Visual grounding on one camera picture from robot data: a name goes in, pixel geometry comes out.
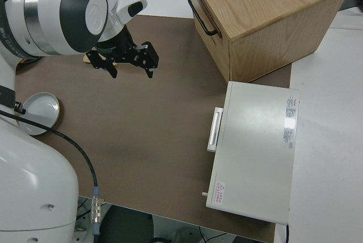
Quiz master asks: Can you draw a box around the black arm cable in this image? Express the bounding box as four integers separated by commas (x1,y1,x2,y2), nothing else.
0,109,103,238

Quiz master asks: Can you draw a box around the brown table mat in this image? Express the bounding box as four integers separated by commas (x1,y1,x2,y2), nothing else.
12,15,293,243

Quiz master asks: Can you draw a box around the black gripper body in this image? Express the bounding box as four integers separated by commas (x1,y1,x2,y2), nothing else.
95,25,143,64

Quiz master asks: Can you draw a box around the wooden box with black handle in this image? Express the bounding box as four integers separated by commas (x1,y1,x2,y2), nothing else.
184,0,352,84

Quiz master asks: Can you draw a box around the gray plate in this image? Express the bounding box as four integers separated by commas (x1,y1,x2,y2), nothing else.
16,92,62,137

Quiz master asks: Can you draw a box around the white toaster oven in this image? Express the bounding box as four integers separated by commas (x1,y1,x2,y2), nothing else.
201,80,301,224

